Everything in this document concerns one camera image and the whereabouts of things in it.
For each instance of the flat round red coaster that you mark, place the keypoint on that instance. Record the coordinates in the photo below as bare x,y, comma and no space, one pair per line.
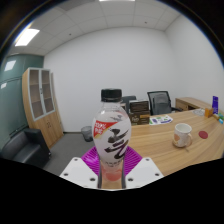
203,134

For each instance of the rectangular ceiling light panel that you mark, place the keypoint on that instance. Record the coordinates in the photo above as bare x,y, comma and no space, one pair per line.
26,37

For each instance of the round grey mat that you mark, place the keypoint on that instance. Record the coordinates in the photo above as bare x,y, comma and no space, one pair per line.
199,112

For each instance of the flat dark brown box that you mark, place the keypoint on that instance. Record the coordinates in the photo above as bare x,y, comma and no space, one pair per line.
139,106

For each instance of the white speckled mug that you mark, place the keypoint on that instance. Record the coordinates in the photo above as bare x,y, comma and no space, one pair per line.
181,135

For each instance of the wooden side desk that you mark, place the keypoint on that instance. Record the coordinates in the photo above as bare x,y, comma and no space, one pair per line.
190,102

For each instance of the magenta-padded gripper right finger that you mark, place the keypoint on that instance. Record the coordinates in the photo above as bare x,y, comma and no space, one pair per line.
145,171

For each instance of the clear black-capped drink bottle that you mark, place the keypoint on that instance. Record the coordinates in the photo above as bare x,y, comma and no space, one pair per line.
111,133

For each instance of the grey mesh waste bin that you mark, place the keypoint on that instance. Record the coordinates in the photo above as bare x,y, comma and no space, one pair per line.
87,133

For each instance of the black leather sofa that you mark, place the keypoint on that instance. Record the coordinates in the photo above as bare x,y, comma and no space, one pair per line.
26,148

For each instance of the white green-blue printed leaflet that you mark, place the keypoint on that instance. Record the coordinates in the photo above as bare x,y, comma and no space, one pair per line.
160,119

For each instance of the purple upright box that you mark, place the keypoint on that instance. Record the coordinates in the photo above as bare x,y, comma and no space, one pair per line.
215,104

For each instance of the dark box with tan side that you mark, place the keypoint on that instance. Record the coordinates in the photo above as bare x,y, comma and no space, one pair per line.
140,119

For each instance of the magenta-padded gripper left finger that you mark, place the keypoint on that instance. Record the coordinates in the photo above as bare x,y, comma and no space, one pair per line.
78,171

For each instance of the wooden glass-door cabinet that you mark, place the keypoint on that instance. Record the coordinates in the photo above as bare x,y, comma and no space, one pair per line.
46,123

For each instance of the black mesh office chair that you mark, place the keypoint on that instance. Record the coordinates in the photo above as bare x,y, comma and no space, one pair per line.
160,102

